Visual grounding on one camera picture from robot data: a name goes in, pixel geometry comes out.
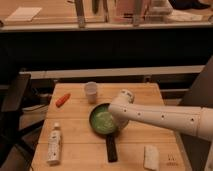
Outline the green ceramic bowl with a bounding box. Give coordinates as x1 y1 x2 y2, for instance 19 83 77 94
89 103 120 135

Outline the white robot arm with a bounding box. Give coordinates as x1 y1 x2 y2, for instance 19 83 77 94
108 89 213 171

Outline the black remote control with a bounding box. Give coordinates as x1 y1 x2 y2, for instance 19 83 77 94
106 134 118 162

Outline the white plastic cup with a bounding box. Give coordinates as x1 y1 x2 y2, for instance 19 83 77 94
84 82 98 104

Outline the orange carrot toy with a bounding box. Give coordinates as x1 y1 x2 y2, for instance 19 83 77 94
55 93 71 108

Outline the white plastic bottle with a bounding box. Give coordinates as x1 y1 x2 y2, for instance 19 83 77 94
47 123 62 165

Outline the black chair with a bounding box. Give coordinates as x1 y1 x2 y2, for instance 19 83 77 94
0 73 32 171

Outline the white book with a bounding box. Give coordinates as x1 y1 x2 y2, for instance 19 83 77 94
6 7 42 22

